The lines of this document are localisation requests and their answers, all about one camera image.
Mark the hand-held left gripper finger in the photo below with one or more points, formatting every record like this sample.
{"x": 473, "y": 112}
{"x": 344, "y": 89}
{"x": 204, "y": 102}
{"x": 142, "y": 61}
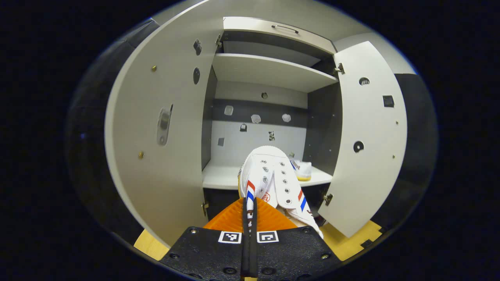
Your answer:
{"x": 254, "y": 242}
{"x": 245, "y": 242}

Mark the white canvas shoe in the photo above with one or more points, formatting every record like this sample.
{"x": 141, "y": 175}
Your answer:
{"x": 302, "y": 169}
{"x": 273, "y": 175}

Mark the white cabinet door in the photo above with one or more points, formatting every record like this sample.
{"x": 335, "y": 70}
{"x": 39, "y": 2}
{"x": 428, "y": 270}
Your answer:
{"x": 371, "y": 175}
{"x": 175, "y": 175}

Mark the grey white shoe cabinet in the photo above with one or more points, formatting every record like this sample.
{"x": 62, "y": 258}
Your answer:
{"x": 324, "y": 125}

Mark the metal cabinet door hinge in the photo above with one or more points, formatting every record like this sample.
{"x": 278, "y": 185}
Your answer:
{"x": 204, "y": 207}
{"x": 328, "y": 199}
{"x": 340, "y": 69}
{"x": 218, "y": 41}

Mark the white cabinet shelf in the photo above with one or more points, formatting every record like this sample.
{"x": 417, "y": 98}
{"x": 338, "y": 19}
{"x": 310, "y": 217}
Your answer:
{"x": 269, "y": 70}
{"x": 218, "y": 177}

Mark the white cabinet drawer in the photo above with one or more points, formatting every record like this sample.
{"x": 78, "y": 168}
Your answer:
{"x": 250, "y": 27}

